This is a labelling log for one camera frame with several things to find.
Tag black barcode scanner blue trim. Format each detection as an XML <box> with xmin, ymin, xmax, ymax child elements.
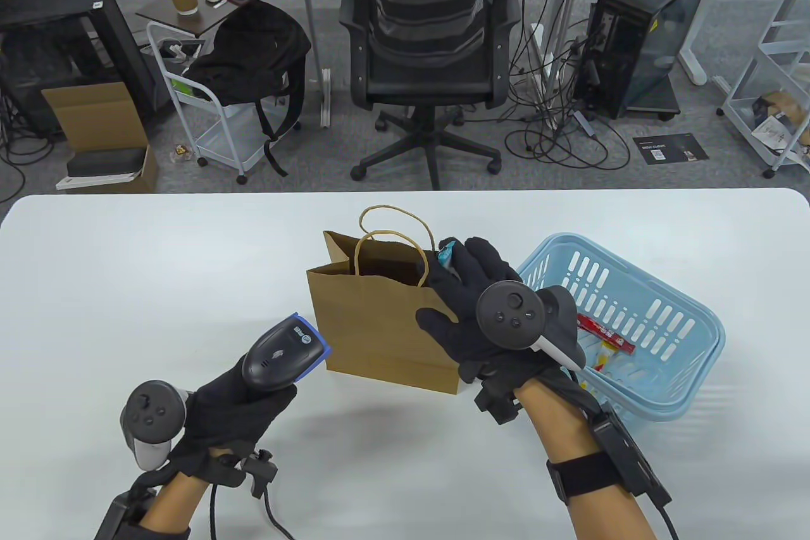
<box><xmin>242</xmin><ymin>312</ymin><xmax>332</xmax><ymax>387</ymax></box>

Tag person's right hand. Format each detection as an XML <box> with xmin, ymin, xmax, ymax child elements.
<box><xmin>416</xmin><ymin>237</ymin><xmax>586</xmax><ymax>403</ymax></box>

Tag black backpack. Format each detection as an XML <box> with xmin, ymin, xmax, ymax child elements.
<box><xmin>187</xmin><ymin>1</ymin><xmax>313</xmax><ymax>179</ymax></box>

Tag black glass cabinet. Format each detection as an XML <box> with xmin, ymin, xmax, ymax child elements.
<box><xmin>0</xmin><ymin>0</ymin><xmax>159</xmax><ymax>139</ymax></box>

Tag person's left forearm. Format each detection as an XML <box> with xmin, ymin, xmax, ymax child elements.
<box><xmin>136</xmin><ymin>451</ymin><xmax>235</xmax><ymax>531</ymax></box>

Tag white rolling cart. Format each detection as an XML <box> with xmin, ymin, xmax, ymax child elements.
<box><xmin>716</xmin><ymin>0</ymin><xmax>810</xmax><ymax>180</ymax></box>
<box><xmin>147</xmin><ymin>21</ymin><xmax>298</xmax><ymax>185</ymax></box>

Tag black wrist pack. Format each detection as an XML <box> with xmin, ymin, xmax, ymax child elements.
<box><xmin>592</xmin><ymin>410</ymin><xmax>673</xmax><ymax>509</ymax></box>
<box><xmin>94</xmin><ymin>489</ymin><xmax>159</xmax><ymax>540</ymax></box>

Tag person's left hand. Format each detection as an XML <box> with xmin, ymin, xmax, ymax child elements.
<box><xmin>168</xmin><ymin>353</ymin><xmax>298</xmax><ymax>479</ymax></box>

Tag black computer tower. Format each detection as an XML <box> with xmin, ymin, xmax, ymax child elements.
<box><xmin>573</xmin><ymin>0</ymin><xmax>716</xmax><ymax>121</ymax></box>

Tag grey VR controller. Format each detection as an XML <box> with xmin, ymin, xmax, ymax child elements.
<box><xmin>120</xmin><ymin>380</ymin><xmax>189</xmax><ymax>471</ymax></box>
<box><xmin>476</xmin><ymin>282</ymin><xmax>587</xmax><ymax>371</ymax></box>

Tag brown paper bag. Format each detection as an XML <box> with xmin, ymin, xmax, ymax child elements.
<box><xmin>307</xmin><ymin>204</ymin><xmax>463</xmax><ymax>395</ymax></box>

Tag light blue plastic basket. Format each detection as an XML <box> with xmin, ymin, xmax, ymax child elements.
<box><xmin>516</xmin><ymin>233</ymin><xmax>726</xmax><ymax>424</ymax></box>

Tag person's right forearm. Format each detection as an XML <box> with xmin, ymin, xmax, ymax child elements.
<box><xmin>516</xmin><ymin>375</ymin><xmax>662</xmax><ymax>540</ymax></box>

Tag brown paper package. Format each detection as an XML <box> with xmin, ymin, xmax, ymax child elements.
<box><xmin>753</xmin><ymin>91</ymin><xmax>810</xmax><ymax>148</ymax></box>

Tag open cardboard box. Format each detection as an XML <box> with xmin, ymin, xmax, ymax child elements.
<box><xmin>41</xmin><ymin>82</ymin><xmax>159</xmax><ymax>194</ymax></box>

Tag tangle of black cables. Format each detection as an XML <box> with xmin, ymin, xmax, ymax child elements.
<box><xmin>500</xmin><ymin>0</ymin><xmax>633</xmax><ymax>172</ymax></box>

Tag black mesh office chair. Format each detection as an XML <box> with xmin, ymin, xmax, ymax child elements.
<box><xmin>339</xmin><ymin>0</ymin><xmax>523</xmax><ymax>191</ymax></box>

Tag black glove cable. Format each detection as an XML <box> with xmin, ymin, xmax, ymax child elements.
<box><xmin>658</xmin><ymin>502</ymin><xmax>682</xmax><ymax>540</ymax></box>
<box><xmin>208</xmin><ymin>483</ymin><xmax>296</xmax><ymax>540</ymax></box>

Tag white desk leg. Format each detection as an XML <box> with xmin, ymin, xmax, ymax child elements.
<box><xmin>674</xmin><ymin>0</ymin><xmax>728</xmax><ymax>86</ymax></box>
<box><xmin>294</xmin><ymin>0</ymin><xmax>333</xmax><ymax>128</ymax></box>
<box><xmin>535</xmin><ymin>0</ymin><xmax>592</xmax><ymax>130</ymax></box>

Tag black leaflet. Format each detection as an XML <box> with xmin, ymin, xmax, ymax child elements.
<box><xmin>633</xmin><ymin>134</ymin><xmax>709</xmax><ymax>166</ymax></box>

